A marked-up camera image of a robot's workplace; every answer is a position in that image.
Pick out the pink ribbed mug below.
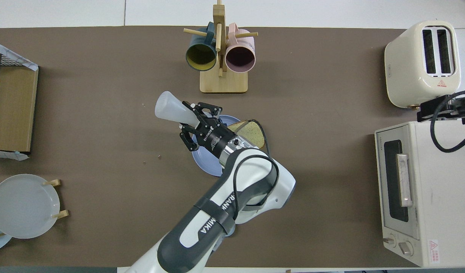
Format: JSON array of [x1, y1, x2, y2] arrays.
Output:
[[225, 23, 256, 74]]

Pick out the brown table mat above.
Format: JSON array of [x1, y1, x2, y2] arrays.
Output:
[[0, 26, 457, 268]]

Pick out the cream two-slot toaster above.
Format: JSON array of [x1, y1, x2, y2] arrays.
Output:
[[384, 20, 461, 109]]

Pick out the blue round plate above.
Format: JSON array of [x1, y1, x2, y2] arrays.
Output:
[[191, 115, 240, 177]]

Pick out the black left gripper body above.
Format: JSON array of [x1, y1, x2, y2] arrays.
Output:
[[196, 119, 236, 157]]

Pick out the dark teal mug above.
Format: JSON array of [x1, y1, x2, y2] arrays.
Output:
[[185, 22, 218, 72]]

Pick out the white toaster oven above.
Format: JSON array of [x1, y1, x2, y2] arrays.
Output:
[[374, 121, 465, 268]]

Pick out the pale grey plate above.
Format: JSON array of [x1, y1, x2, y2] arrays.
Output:
[[0, 174, 61, 239]]

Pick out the wooden mug tree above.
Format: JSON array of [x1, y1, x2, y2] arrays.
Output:
[[183, 0, 258, 94]]

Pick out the seasoning bottle with blue cap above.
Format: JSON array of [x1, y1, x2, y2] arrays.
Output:
[[155, 91, 200, 127]]

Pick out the wooden plate rack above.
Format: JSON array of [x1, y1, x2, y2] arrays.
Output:
[[0, 179, 69, 239]]

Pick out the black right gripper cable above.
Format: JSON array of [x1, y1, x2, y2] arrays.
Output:
[[431, 90, 465, 153]]

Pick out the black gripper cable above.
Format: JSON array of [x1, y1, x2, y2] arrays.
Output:
[[431, 90, 465, 153], [232, 119, 280, 220]]

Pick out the brown bread slice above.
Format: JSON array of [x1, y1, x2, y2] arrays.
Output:
[[228, 119, 266, 149]]

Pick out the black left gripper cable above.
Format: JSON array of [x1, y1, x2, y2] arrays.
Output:
[[232, 119, 280, 220]]

